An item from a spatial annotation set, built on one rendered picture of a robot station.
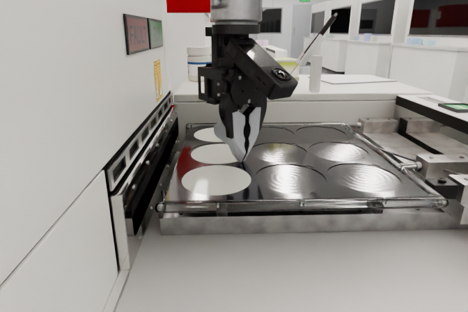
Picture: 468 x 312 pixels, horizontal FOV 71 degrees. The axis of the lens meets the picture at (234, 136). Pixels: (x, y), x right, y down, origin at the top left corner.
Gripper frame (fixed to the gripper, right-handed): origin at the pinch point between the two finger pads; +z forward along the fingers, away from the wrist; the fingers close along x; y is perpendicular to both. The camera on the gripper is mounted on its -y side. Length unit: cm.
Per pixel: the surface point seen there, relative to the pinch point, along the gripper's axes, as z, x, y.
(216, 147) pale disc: 1.3, -1.2, 8.6
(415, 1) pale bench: -67, -589, 188
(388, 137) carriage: 3.2, -37.1, -8.1
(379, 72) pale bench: 57, -621, 246
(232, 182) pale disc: 1.3, 6.2, -3.8
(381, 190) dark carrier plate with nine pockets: 1.4, -7.0, -19.4
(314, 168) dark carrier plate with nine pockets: 1.3, -6.3, -9.2
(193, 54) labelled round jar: -12.8, -21.5, 42.1
